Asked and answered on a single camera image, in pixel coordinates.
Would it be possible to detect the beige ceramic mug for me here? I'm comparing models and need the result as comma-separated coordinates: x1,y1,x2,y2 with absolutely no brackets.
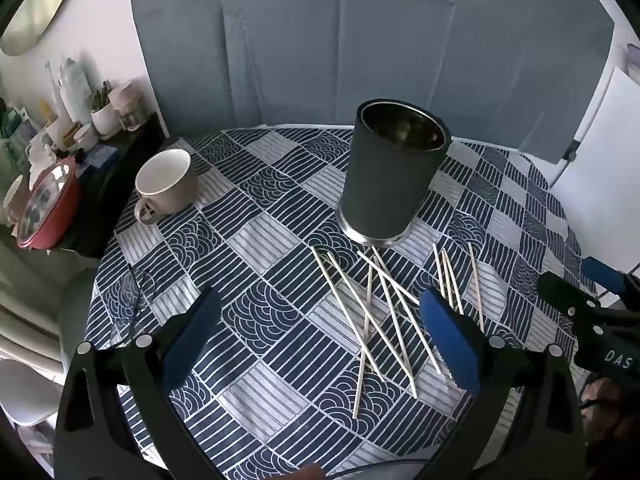
134,148,198,226

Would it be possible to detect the oval wall mirror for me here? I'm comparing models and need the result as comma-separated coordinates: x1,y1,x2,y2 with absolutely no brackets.
0,0,84,58

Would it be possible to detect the dark cylindrical utensil holder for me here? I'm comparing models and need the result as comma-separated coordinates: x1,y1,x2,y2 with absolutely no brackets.
336,99,451,247

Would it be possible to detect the grey fabric backdrop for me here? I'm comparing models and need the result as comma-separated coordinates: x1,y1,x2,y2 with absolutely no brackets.
131,0,614,162

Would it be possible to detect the red bowl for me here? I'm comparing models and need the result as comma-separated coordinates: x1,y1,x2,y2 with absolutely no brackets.
16,157,79,250

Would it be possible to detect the wooden chopstick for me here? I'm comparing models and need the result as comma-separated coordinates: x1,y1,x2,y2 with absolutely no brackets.
310,247,384,382
442,249,464,314
372,246,416,390
468,242,485,334
432,244,448,299
357,252,442,375
326,252,418,399
352,268,373,419

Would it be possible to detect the white spray bottle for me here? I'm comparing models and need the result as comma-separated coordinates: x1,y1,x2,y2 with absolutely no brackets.
60,58,92,125

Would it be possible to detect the blue patterned tablecloth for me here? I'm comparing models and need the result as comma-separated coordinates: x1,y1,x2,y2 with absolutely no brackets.
86,127,593,479

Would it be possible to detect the small potted plant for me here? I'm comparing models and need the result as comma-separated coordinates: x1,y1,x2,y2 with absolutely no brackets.
91,80,122,139

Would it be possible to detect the person's right hand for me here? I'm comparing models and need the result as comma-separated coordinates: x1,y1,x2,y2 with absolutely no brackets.
579,373,639,443

